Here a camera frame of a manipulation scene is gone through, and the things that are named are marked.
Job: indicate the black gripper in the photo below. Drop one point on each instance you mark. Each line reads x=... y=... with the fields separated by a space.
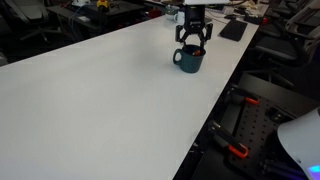
x=194 y=16

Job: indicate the orange marker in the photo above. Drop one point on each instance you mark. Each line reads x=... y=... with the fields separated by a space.
x=197 y=52

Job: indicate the white mug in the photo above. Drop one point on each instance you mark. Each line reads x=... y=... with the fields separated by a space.
x=180 y=17

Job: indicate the dark mug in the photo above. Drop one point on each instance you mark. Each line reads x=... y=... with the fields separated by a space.
x=190 y=65

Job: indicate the black flat pad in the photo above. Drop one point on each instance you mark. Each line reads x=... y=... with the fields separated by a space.
x=233 y=30

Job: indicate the black background desk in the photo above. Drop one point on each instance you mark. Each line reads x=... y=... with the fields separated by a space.
x=110 y=16

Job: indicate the black office chair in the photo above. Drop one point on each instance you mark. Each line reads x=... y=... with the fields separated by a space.
x=283 y=53

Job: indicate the yellow toy object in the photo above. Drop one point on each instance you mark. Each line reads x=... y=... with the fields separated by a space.
x=102 y=4

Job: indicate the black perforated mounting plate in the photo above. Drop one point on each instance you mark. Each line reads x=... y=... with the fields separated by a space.
x=253 y=126

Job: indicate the light grey office chair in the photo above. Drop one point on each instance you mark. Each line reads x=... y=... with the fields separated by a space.
x=305 y=15

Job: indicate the black plate connector block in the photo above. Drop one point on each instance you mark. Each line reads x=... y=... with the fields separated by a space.
x=275 y=114

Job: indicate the grey mesh office chair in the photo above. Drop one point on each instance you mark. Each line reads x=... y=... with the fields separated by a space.
x=30 y=13

